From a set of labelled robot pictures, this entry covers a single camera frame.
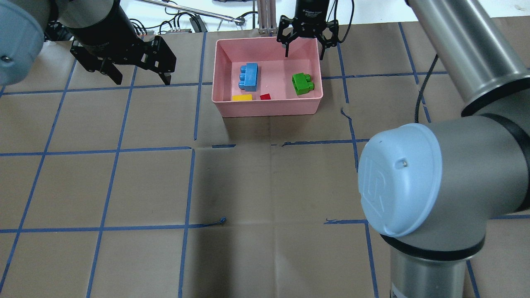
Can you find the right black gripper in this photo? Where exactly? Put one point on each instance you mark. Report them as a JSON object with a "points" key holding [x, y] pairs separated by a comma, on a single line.
{"points": [[309, 10]]}

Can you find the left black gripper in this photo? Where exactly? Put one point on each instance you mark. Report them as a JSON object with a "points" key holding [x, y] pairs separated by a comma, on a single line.
{"points": [[100, 34]]}

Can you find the green toy block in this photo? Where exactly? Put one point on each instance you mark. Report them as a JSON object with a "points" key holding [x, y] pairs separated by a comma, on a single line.
{"points": [[302, 83]]}

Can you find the blue long toy block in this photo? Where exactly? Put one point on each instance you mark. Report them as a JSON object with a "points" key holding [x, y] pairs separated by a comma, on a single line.
{"points": [[249, 75]]}

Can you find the yellow toy block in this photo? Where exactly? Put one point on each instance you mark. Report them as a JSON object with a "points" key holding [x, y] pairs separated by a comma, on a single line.
{"points": [[242, 97]]}

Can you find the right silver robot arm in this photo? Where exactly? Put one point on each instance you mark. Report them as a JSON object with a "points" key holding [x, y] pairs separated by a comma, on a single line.
{"points": [[429, 190]]}

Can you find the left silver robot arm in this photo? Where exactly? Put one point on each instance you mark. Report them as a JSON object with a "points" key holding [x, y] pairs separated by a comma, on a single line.
{"points": [[23, 24]]}

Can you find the pink plastic box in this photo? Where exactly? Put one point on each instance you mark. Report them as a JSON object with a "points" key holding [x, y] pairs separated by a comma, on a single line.
{"points": [[275, 76]]}

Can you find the metal rod tool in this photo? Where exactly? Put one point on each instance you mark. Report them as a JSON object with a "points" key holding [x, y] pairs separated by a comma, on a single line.
{"points": [[165, 4]]}

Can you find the brown paper table cover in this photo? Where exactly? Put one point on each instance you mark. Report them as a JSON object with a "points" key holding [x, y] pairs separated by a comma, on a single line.
{"points": [[145, 191]]}

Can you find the aluminium frame post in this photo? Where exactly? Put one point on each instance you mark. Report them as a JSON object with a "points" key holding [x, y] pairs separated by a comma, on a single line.
{"points": [[267, 16]]}

